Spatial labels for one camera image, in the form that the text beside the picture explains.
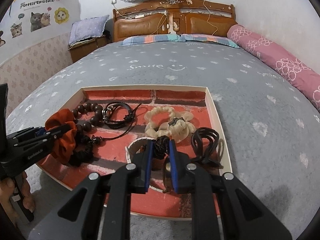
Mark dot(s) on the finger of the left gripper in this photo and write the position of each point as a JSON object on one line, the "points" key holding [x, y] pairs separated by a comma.
{"points": [[27, 133], [52, 134]]}

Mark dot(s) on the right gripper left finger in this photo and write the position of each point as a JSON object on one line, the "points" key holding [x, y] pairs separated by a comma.
{"points": [[143, 161]]}

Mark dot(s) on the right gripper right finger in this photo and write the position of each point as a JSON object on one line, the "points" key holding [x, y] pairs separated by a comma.
{"points": [[179, 176]]}

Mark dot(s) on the rust orange scrunchie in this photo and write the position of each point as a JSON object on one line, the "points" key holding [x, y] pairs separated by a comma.
{"points": [[61, 137]]}

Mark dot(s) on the black hair claw clip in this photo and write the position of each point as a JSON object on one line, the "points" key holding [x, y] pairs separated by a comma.
{"points": [[204, 142]]}

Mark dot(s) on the cream fabric scrunchie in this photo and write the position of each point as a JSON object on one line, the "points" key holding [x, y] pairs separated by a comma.
{"points": [[177, 127]]}

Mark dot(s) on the brick-pattern jewelry tray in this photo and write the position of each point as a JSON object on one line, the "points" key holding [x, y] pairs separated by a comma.
{"points": [[114, 125]]}

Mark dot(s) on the left hand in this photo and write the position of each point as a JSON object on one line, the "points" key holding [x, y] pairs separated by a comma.
{"points": [[7, 189]]}

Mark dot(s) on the wooden nightstand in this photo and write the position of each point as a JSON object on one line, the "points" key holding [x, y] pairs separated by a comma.
{"points": [[83, 48]]}

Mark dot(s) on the grey patterned bedspread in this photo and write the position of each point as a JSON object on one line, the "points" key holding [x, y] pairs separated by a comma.
{"points": [[271, 128]]}

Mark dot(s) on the purple dotted cushion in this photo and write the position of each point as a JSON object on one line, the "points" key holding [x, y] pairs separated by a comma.
{"points": [[87, 28]]}

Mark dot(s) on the yellow flower cat sticker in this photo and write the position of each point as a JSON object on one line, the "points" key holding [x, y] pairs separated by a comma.
{"points": [[61, 15]]}

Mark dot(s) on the striped pillow right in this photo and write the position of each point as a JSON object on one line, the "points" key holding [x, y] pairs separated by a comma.
{"points": [[210, 39]]}

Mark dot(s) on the wooden headboard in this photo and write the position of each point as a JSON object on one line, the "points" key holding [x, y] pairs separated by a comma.
{"points": [[173, 17]]}

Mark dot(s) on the pink rolled quilt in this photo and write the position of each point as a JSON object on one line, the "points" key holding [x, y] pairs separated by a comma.
{"points": [[298, 74]]}

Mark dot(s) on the tabby kitten wall sticker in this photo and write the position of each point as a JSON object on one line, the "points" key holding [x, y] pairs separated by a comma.
{"points": [[16, 30]]}

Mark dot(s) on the grey cats wall sticker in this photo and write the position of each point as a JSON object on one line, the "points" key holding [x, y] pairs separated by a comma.
{"points": [[39, 21]]}

